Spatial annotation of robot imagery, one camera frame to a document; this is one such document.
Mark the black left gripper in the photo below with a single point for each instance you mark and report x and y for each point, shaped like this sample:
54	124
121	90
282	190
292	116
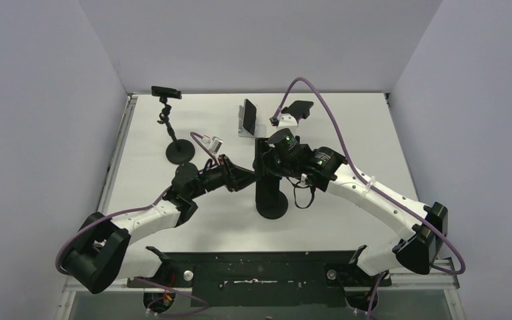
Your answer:
234	177

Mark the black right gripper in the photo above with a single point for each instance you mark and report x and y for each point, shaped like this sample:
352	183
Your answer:
265	160

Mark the black phone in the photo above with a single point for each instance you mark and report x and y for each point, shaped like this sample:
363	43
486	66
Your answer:
261	147
166	92

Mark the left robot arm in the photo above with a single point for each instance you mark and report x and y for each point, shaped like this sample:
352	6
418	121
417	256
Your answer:
103	250

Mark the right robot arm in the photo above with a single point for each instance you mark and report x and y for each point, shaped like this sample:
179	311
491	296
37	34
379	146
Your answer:
417	225

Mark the white folding phone stand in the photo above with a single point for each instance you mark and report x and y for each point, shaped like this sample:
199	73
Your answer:
260	130

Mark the purple phone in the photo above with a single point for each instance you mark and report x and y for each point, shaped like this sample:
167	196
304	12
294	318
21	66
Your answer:
298	110

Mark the silver phone on white stand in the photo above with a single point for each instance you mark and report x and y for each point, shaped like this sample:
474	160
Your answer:
249	117

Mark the black tall phone stand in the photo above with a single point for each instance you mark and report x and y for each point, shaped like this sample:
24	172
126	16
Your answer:
179	151

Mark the black phone on tall stand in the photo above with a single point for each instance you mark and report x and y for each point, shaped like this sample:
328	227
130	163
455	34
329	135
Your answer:
166	92

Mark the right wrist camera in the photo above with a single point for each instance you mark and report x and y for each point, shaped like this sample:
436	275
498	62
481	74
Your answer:
275	120

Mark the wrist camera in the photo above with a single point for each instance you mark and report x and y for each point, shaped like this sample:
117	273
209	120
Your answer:
275	120
214	144

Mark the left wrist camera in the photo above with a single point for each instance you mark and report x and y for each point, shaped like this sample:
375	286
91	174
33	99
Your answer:
214	144

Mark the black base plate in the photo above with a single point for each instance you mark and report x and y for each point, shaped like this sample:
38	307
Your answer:
267	279

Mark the aluminium side rail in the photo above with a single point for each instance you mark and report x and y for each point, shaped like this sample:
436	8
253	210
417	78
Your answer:
68	295

